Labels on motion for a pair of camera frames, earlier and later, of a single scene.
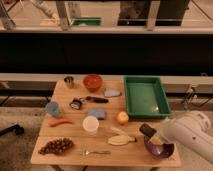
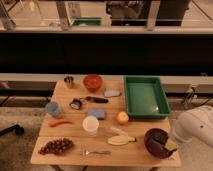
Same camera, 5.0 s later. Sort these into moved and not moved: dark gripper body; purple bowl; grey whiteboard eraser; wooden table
Moved: dark gripper body
Not moved: grey whiteboard eraser; purple bowl; wooden table
